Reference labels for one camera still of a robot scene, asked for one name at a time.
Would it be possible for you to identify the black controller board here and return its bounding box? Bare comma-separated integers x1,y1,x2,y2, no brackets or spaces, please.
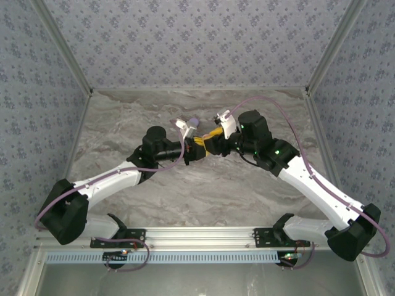
279,251,301,266
102,251,128,263

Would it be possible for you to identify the grey metal panel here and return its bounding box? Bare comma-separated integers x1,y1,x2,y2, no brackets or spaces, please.
39,263,367,296

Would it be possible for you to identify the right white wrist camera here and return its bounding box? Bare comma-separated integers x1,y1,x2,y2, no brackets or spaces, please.
214,109,238,139

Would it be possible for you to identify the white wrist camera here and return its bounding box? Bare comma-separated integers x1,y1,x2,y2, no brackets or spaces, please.
214,109,238,139
174,118,198,140

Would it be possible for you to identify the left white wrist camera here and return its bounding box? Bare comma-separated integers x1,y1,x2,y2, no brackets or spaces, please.
174,118,198,140

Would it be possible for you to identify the aluminium table side rail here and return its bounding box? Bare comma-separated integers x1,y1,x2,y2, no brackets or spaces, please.
49,91,94,228
304,89,353,225

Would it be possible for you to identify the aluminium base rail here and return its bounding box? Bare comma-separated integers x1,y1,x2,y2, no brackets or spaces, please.
33,226,370,250

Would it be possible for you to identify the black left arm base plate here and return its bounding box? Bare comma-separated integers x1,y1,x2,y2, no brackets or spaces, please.
90,228,146,249

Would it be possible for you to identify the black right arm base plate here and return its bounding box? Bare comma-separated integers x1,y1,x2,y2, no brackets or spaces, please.
253,228,311,249

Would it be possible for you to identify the light blue slotted cable duct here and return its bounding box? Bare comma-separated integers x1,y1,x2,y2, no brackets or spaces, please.
46,250,283,265

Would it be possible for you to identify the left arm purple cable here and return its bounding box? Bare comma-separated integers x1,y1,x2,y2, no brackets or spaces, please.
33,131,151,273

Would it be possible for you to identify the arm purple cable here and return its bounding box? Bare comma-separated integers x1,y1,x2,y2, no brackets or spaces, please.
228,96,391,271
33,131,151,273

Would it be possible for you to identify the aluminium frame post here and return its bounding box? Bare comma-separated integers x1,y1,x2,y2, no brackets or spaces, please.
30,0,94,94
304,0,368,94

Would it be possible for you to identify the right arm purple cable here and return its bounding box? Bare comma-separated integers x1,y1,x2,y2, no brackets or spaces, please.
228,96,391,271

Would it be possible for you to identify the aluminium lower frame bar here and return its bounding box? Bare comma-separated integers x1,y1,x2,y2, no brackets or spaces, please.
17,249,48,296
353,255,384,296

